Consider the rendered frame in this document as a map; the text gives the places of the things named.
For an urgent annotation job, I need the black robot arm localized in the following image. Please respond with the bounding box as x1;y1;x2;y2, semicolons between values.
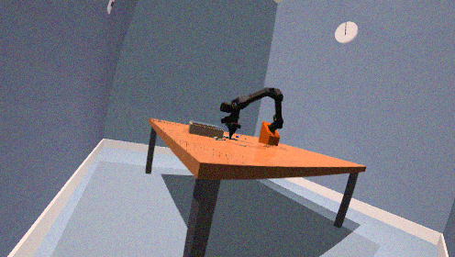
220;87;283;133

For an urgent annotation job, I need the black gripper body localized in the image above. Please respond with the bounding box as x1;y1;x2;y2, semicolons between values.
226;114;241;129

